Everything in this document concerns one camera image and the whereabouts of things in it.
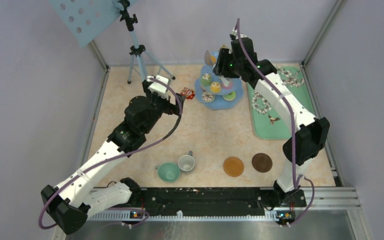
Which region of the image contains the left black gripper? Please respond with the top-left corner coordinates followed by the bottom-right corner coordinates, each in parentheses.
top-left (142, 81), bottom-right (186, 134)

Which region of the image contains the pink dome cake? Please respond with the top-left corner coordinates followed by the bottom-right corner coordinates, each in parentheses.
top-left (222, 82), bottom-right (234, 90)

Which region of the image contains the white chocolate drizzle donut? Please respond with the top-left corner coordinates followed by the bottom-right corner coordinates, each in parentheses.
top-left (201, 90), bottom-right (215, 103)

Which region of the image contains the green dome cake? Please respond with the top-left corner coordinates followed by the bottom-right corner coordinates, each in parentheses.
top-left (199, 73), bottom-right (212, 87)

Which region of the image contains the yellow dome cake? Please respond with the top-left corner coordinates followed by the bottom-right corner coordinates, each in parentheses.
top-left (209, 81), bottom-right (223, 94)

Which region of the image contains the blue three-tier cake stand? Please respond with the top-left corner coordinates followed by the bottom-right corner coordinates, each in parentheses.
top-left (194, 50), bottom-right (244, 110)

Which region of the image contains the green glazed donut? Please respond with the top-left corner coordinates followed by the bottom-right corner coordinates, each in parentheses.
top-left (222, 91), bottom-right (236, 102)

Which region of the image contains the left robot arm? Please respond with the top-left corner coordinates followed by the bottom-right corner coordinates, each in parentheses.
top-left (38, 90), bottom-right (185, 235)

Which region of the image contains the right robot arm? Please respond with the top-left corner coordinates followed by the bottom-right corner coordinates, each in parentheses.
top-left (213, 35), bottom-right (330, 206)

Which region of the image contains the red owl toy block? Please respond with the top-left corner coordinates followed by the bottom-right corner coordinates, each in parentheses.
top-left (180, 87), bottom-right (195, 100)

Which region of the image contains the white grey teacup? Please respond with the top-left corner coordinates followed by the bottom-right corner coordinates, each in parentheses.
top-left (177, 151), bottom-right (196, 172)

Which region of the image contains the light blue tripod stand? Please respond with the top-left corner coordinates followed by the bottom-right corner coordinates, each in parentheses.
top-left (113, 0), bottom-right (176, 85)

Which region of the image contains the green floral serving tray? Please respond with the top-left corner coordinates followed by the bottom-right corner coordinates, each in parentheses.
top-left (246, 63), bottom-right (315, 140)

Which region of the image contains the green teacup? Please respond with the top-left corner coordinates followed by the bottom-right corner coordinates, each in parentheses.
top-left (155, 162), bottom-right (181, 183)

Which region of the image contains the orange saucer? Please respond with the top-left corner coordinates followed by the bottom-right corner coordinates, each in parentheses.
top-left (223, 156), bottom-right (245, 178)

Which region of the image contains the dark brown saucer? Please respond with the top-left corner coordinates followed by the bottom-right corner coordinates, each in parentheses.
top-left (251, 153), bottom-right (273, 173)

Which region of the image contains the blue perforated board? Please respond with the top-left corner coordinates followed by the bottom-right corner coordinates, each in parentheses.
top-left (48, 0), bottom-right (137, 48)

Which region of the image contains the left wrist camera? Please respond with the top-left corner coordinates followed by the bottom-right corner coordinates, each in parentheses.
top-left (145, 75), bottom-right (172, 100)

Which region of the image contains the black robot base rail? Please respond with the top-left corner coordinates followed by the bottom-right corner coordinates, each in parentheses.
top-left (120, 187), bottom-right (308, 217)

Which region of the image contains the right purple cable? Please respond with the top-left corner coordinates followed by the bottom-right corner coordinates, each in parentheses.
top-left (230, 18), bottom-right (316, 228)

